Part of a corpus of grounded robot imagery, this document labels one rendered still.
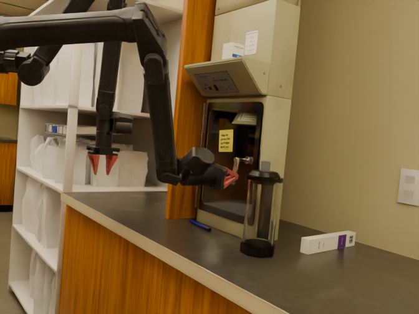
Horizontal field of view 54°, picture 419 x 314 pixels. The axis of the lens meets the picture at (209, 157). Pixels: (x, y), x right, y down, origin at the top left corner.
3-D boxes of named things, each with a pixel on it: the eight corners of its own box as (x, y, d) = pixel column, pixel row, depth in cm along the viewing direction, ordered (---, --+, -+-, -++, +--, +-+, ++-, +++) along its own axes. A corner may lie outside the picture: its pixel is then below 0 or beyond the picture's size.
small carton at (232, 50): (232, 65, 139) (234, 47, 139) (242, 63, 135) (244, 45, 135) (221, 62, 136) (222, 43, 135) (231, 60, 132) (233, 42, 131)
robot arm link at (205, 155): (159, 158, 123) (158, 180, 117) (176, 133, 116) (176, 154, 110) (195, 171, 128) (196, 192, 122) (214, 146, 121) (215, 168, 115)
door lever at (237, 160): (245, 185, 135) (240, 183, 137) (250, 157, 133) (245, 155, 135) (232, 185, 132) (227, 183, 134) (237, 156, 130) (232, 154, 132)
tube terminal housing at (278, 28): (245, 217, 173) (262, 31, 169) (305, 237, 147) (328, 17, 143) (196, 220, 158) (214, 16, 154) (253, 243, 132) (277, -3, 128)
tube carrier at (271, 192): (261, 242, 129) (267, 174, 127) (284, 253, 119) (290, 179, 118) (231, 244, 123) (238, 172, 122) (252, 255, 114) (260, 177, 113)
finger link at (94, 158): (112, 176, 147) (114, 149, 147) (92, 176, 143) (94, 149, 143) (105, 174, 153) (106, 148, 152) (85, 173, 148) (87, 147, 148)
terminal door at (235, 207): (197, 208, 157) (207, 102, 155) (252, 227, 132) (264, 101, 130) (196, 208, 156) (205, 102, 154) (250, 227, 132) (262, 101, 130)
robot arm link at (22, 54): (15, 51, 136) (10, 55, 131) (48, 54, 137) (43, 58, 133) (17, 78, 140) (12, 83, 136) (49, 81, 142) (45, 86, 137)
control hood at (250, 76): (206, 97, 156) (209, 70, 155) (267, 95, 130) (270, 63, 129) (181, 93, 149) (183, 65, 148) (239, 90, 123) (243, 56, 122)
